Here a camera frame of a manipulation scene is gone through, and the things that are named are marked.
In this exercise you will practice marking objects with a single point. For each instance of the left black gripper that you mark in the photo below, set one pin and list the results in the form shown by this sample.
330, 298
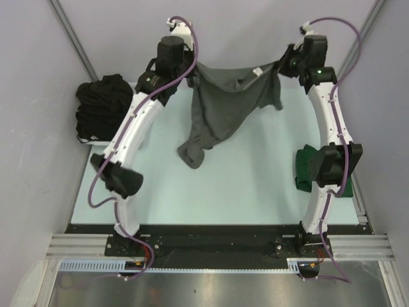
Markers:
190, 55

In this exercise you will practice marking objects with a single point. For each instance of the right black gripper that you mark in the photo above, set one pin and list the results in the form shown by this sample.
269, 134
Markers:
289, 51

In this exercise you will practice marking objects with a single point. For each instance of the grey t shirt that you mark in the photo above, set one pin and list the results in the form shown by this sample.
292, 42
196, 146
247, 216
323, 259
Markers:
221, 101

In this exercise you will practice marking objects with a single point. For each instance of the black t shirts pile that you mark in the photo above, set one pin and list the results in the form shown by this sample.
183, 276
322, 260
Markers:
103, 105

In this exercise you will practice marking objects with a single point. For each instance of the white plastic basket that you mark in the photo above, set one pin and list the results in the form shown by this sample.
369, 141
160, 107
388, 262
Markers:
93, 142

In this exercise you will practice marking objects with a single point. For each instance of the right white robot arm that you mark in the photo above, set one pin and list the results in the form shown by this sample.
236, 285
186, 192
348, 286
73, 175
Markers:
320, 84

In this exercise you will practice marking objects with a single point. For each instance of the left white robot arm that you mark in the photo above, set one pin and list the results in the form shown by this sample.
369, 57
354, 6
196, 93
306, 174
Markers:
175, 60

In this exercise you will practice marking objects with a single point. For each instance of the green folded t shirt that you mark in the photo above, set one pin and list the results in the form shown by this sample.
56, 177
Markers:
306, 169

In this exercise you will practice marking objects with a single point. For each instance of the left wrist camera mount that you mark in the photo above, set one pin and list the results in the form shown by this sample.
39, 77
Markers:
180, 29

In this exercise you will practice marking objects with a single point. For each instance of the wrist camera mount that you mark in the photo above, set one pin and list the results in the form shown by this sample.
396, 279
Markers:
306, 29
180, 29

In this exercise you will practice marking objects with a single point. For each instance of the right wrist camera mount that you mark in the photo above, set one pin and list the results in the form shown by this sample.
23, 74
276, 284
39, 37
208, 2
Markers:
306, 29

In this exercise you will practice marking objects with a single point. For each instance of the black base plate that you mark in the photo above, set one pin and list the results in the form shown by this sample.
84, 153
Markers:
242, 247

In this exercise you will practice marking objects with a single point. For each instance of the light blue cable duct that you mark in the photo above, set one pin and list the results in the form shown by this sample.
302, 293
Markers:
123, 266

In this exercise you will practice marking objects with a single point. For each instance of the aluminium frame rail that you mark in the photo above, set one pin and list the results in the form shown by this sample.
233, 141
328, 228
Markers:
344, 247

